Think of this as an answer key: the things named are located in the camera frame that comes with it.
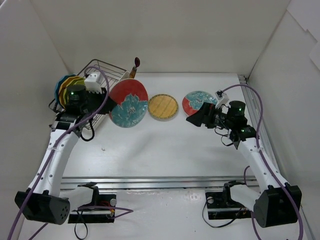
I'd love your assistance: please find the green polka dot bowl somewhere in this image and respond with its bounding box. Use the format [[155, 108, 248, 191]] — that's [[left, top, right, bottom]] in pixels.
[[65, 78, 87, 106], [64, 77, 85, 104]]

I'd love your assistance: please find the red plate with teal flower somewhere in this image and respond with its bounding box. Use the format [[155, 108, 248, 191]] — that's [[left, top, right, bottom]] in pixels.
[[109, 78, 149, 128]]

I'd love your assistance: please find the aluminium right side rail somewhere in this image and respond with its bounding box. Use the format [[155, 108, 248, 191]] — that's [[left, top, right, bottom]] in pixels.
[[237, 74, 317, 240]]

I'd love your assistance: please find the aluminium front rail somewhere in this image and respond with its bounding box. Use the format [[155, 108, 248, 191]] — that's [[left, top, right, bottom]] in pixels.
[[60, 176, 244, 191]]

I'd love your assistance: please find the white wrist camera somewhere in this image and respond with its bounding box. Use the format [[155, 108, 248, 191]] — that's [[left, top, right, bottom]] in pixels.
[[215, 90, 229, 109], [84, 72, 103, 94]]

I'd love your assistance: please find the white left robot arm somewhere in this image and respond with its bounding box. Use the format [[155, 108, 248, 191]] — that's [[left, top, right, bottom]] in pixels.
[[14, 85, 117, 225]]

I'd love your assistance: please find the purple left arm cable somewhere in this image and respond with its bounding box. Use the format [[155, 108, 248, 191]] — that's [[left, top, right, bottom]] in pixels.
[[6, 65, 135, 240]]

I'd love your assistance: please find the yellow polka dot bowl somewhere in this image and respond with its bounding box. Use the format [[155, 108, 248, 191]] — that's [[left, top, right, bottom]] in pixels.
[[57, 74, 81, 108]]

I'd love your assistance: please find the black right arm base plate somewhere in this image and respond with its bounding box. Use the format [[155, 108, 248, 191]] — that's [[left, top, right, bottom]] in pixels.
[[201, 180, 251, 229]]

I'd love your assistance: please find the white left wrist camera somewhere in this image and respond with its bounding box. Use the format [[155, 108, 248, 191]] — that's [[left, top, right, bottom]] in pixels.
[[84, 72, 103, 94]]

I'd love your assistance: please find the blue polka dot bowl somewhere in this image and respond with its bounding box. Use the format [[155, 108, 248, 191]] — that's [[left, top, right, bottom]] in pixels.
[[54, 74, 76, 105]]

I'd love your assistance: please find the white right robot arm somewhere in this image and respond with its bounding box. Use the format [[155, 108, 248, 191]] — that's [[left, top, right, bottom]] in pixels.
[[186, 100, 302, 228]]

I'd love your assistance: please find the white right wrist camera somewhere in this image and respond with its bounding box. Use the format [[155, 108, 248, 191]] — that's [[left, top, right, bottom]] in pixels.
[[215, 90, 229, 109]]

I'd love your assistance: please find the white cutlery holder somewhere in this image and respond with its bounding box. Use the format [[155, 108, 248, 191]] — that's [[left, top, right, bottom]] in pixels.
[[118, 71, 130, 82]]

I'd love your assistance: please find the aluminium rail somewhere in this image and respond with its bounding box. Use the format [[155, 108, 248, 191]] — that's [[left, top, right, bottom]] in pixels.
[[237, 74, 317, 240], [60, 176, 244, 191]]

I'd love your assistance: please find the metal wire dish rack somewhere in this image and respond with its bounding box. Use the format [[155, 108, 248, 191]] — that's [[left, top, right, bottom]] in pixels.
[[48, 59, 127, 133]]

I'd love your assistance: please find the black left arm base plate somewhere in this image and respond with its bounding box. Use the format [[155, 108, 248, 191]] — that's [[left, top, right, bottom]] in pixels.
[[68, 182, 117, 240]]

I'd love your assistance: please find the woven bamboo pattern plate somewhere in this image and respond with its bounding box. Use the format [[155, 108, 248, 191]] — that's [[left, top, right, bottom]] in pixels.
[[148, 93, 179, 121]]

